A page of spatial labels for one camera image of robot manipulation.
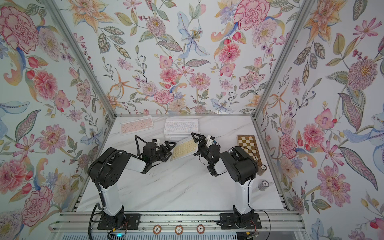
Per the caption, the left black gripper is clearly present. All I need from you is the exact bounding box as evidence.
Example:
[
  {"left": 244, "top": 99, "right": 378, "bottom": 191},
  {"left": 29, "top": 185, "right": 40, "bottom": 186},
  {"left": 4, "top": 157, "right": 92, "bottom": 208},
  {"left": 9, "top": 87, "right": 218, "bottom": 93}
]
[{"left": 150, "top": 141, "right": 177, "bottom": 165}]

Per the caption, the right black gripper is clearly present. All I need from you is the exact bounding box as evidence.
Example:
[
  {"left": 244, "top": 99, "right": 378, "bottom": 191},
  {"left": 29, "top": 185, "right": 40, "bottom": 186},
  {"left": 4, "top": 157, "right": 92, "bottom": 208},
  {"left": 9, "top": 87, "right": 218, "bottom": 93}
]
[{"left": 191, "top": 133, "right": 215, "bottom": 167}]

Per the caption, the yellow keyboard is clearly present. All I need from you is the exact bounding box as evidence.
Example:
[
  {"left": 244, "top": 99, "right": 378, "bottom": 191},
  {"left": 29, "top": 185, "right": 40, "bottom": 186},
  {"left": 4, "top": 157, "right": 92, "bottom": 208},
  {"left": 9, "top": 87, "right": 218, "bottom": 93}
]
[
  {"left": 170, "top": 137, "right": 198, "bottom": 161},
  {"left": 165, "top": 133, "right": 192, "bottom": 138},
  {"left": 165, "top": 139, "right": 185, "bottom": 142}
]

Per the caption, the white keyboard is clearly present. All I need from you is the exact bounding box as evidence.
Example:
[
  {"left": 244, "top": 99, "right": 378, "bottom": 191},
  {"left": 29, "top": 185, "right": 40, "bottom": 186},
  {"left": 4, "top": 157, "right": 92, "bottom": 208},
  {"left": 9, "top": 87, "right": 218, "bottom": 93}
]
[
  {"left": 165, "top": 137, "right": 188, "bottom": 142},
  {"left": 164, "top": 118, "right": 199, "bottom": 135}
]

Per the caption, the pink keyboard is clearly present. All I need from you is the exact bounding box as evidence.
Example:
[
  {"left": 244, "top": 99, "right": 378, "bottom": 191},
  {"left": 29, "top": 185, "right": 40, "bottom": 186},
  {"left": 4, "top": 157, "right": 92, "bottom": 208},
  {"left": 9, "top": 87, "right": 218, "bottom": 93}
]
[
  {"left": 120, "top": 116, "right": 154, "bottom": 135},
  {"left": 165, "top": 136, "right": 188, "bottom": 140}
]

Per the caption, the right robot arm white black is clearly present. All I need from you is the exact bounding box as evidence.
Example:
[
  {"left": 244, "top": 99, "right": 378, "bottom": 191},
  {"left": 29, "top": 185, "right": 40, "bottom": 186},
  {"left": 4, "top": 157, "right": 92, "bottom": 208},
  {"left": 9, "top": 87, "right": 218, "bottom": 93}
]
[{"left": 191, "top": 133, "right": 259, "bottom": 228}]

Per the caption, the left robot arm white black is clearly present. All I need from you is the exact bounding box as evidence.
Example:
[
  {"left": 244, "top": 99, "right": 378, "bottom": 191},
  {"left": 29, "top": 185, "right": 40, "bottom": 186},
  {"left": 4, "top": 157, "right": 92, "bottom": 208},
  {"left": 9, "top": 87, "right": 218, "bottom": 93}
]
[{"left": 88, "top": 140, "right": 177, "bottom": 218}]

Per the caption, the wooden chessboard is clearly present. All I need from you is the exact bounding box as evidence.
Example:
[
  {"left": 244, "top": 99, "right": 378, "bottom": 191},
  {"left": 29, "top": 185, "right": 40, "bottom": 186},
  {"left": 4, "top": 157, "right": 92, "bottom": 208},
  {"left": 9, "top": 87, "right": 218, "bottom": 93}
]
[{"left": 237, "top": 135, "right": 263, "bottom": 168}]

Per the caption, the brown cylindrical can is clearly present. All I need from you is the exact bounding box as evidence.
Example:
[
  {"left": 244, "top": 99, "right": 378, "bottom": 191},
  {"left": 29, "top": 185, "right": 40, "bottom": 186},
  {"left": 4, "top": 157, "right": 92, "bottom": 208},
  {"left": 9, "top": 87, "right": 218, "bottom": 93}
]
[{"left": 257, "top": 164, "right": 268, "bottom": 176}]

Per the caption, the silver patterned can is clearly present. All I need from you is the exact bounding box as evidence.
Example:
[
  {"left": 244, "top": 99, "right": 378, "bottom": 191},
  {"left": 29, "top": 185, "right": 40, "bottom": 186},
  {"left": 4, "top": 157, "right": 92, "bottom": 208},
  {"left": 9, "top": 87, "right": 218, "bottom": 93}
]
[{"left": 258, "top": 180, "right": 270, "bottom": 192}]

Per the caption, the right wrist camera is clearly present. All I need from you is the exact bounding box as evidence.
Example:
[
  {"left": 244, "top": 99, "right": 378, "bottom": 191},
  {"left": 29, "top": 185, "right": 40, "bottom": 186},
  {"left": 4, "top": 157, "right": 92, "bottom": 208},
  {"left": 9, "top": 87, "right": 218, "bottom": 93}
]
[{"left": 206, "top": 136, "right": 217, "bottom": 148}]

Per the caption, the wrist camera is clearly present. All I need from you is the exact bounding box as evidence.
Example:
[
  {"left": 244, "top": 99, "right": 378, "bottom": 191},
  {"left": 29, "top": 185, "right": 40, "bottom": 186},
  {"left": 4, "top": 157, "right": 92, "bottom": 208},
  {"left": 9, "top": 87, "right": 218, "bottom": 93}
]
[
  {"left": 206, "top": 136, "right": 217, "bottom": 148},
  {"left": 152, "top": 139, "right": 161, "bottom": 146}
]

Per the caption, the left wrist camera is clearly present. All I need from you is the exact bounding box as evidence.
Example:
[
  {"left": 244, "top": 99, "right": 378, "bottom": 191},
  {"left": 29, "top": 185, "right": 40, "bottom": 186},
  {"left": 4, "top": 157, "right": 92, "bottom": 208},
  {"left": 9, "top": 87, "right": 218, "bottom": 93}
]
[{"left": 152, "top": 139, "right": 161, "bottom": 146}]

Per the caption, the left black cable bundle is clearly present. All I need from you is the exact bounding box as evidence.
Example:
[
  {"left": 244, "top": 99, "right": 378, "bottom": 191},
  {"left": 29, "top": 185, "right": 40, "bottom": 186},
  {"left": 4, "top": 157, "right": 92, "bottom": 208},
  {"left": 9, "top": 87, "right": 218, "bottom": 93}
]
[{"left": 86, "top": 134, "right": 148, "bottom": 240}]

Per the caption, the right black cable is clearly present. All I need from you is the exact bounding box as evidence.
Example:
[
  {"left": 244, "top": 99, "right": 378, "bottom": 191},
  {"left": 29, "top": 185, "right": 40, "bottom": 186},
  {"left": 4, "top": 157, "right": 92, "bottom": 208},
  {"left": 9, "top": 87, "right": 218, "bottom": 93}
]
[{"left": 197, "top": 149, "right": 272, "bottom": 240}]

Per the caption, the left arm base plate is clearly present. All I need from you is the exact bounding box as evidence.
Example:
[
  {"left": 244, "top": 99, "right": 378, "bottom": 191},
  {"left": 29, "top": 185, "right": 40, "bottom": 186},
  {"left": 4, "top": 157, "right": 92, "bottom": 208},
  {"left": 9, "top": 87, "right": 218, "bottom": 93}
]
[{"left": 97, "top": 210, "right": 141, "bottom": 231}]

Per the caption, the left orange ring marker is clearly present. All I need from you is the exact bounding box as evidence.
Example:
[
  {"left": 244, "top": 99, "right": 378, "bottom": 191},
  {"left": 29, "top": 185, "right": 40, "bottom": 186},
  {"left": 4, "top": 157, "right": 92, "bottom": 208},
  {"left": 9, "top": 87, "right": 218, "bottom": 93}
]
[{"left": 153, "top": 225, "right": 162, "bottom": 235}]

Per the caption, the orange ring marker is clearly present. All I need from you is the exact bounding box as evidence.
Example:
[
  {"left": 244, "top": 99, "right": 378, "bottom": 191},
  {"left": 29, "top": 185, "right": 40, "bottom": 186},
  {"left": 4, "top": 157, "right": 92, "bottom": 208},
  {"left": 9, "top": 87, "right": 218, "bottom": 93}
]
[
  {"left": 175, "top": 225, "right": 184, "bottom": 236},
  {"left": 197, "top": 224, "right": 205, "bottom": 235},
  {"left": 153, "top": 225, "right": 162, "bottom": 235}
]

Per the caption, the middle orange ring marker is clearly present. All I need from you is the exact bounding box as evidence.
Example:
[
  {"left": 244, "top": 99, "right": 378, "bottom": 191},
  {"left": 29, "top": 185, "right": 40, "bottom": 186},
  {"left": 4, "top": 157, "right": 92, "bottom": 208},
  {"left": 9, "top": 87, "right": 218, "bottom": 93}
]
[{"left": 175, "top": 225, "right": 184, "bottom": 236}]

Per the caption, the right orange ring marker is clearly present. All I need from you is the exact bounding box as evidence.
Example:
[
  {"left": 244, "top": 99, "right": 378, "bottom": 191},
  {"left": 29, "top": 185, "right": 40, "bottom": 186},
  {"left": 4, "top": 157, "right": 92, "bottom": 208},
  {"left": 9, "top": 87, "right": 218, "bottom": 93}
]
[{"left": 197, "top": 224, "right": 205, "bottom": 235}]

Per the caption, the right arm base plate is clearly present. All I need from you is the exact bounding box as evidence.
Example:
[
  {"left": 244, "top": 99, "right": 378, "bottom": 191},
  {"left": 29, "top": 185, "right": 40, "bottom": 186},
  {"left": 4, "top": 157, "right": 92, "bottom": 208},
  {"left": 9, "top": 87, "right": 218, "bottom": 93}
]
[{"left": 219, "top": 209, "right": 262, "bottom": 230}]

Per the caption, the aluminium front rail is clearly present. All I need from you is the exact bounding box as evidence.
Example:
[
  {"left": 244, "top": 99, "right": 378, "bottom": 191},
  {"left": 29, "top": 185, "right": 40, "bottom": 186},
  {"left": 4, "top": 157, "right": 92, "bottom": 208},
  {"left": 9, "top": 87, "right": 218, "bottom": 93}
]
[{"left": 48, "top": 211, "right": 306, "bottom": 235}]

